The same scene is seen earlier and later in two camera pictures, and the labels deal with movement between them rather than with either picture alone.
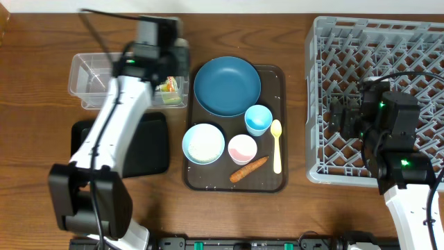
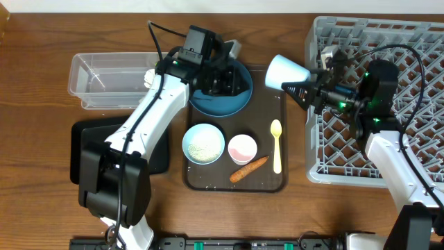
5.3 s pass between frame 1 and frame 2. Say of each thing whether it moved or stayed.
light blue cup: moved
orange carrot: stayed
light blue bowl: stayed
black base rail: stayed
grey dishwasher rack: stayed
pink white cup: stayed
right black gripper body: moved
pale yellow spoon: stayed
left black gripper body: moved
